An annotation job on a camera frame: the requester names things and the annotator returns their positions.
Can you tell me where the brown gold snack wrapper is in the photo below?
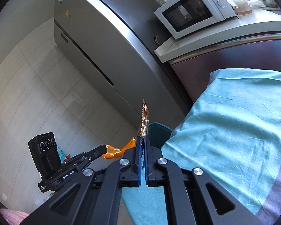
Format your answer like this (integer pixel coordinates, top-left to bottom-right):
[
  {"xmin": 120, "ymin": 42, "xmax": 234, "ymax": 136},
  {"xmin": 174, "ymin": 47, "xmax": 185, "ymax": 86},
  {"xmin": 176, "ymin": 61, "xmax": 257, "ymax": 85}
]
[{"xmin": 138, "ymin": 100, "xmax": 149, "ymax": 139}]

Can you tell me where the orange peel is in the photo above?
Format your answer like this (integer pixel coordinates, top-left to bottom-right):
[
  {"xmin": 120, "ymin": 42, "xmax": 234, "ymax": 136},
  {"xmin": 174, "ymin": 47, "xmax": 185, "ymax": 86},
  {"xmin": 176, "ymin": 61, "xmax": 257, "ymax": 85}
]
[{"xmin": 102, "ymin": 138, "xmax": 136, "ymax": 159}]

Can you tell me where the kitchen counter with cabinets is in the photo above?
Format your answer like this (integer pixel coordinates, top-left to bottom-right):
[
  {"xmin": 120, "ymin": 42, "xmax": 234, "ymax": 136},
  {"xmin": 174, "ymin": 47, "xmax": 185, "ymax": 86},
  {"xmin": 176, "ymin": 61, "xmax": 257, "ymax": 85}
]
[{"xmin": 155, "ymin": 9, "xmax": 281, "ymax": 101}]

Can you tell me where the white microwave oven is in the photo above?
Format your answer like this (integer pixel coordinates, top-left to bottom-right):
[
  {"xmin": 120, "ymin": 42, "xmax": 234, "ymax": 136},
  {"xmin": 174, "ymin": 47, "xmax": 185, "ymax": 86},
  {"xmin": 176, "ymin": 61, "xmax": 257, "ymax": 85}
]
[{"xmin": 154, "ymin": 0, "xmax": 236, "ymax": 40}]

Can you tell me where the stainless steel refrigerator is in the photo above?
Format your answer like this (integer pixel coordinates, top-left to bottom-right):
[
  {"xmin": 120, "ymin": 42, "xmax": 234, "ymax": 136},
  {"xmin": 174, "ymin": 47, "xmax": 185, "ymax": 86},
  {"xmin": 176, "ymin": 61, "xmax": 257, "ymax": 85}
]
[{"xmin": 54, "ymin": 0, "xmax": 192, "ymax": 128}]

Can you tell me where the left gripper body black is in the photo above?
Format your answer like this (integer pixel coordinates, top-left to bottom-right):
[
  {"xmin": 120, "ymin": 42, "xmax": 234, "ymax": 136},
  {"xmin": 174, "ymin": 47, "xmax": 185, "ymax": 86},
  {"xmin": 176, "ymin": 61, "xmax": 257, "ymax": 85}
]
[{"xmin": 28, "ymin": 132, "xmax": 107, "ymax": 193}]

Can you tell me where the teal purple tablecloth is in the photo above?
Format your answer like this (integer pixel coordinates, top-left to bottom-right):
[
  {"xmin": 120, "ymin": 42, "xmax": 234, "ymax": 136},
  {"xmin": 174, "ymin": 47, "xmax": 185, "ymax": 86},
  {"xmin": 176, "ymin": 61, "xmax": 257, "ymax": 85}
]
[{"xmin": 120, "ymin": 68, "xmax": 281, "ymax": 225}]

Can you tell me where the blue trash bin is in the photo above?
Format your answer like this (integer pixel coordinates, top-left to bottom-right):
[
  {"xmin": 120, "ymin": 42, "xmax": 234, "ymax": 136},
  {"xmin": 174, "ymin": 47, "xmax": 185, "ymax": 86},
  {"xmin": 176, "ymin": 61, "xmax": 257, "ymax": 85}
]
[{"xmin": 148, "ymin": 122, "xmax": 173, "ymax": 149}]

